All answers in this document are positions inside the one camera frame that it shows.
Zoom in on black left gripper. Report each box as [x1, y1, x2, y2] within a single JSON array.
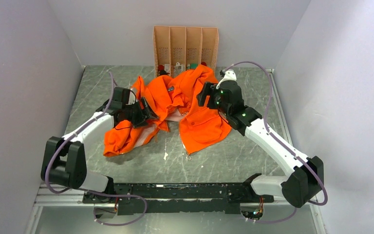
[[123, 97, 159, 129]]

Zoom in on orange jacket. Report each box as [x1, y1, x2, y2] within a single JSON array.
[[103, 65, 232, 157]]

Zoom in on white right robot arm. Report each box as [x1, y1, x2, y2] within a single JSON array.
[[197, 80, 324, 208]]

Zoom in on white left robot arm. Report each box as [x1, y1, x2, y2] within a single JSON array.
[[41, 87, 158, 203]]

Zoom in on red round cap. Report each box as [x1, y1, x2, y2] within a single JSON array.
[[158, 65, 168, 76]]

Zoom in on tan perforated organizer rack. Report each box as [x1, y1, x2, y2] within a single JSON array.
[[153, 26, 219, 77]]

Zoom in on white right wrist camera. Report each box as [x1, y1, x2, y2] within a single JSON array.
[[216, 69, 237, 90]]

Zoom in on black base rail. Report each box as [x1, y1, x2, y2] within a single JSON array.
[[82, 182, 274, 215]]

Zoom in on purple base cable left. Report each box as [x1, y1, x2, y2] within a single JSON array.
[[93, 194, 148, 227]]

